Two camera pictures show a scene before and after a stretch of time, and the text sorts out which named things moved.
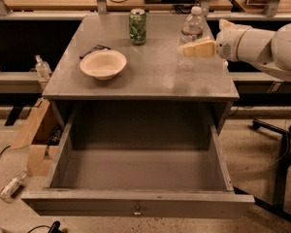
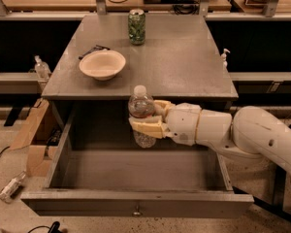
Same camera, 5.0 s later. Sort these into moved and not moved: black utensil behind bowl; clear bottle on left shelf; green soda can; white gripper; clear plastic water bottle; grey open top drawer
Moved: clear plastic water bottle; white gripper
Not moved: grey open top drawer; green soda can; black utensil behind bowl; clear bottle on left shelf
